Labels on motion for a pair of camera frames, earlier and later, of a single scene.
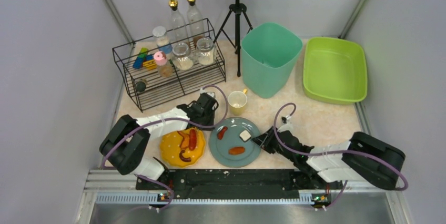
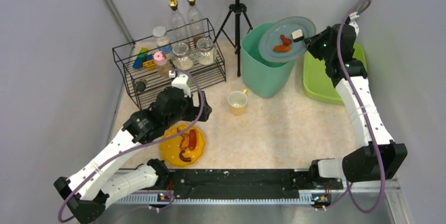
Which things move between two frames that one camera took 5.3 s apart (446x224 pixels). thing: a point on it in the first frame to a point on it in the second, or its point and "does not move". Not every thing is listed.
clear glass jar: (206, 51) does not move
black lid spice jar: (140, 86) does not move
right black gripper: (270, 140) to (314, 43)
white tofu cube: (245, 135) to (297, 33)
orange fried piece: (236, 150) to (282, 48)
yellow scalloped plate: (183, 148) does not move
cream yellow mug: (237, 100) does not move
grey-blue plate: (231, 143) to (276, 42)
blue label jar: (162, 40) does not move
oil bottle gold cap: (178, 31) does not move
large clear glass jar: (182, 60) does not move
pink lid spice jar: (164, 67) does not move
